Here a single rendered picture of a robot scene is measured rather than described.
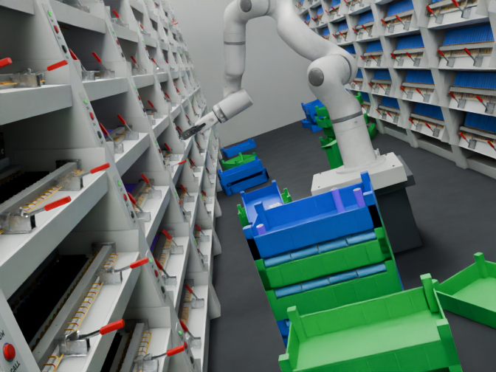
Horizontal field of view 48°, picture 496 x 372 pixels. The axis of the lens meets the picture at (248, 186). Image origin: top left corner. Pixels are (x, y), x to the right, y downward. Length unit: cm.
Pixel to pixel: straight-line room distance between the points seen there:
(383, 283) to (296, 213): 30
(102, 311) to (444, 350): 58
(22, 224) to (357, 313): 70
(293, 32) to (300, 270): 108
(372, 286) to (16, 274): 82
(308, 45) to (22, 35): 115
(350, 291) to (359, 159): 85
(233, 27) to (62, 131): 121
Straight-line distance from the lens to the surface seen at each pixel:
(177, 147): 263
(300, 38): 212
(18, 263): 75
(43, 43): 125
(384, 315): 122
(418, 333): 115
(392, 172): 194
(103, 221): 127
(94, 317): 98
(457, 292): 177
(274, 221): 147
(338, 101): 204
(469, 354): 151
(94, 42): 194
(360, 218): 125
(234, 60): 233
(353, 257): 128
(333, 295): 132
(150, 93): 262
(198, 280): 204
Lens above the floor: 84
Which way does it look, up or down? 12 degrees down
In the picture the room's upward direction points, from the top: 20 degrees counter-clockwise
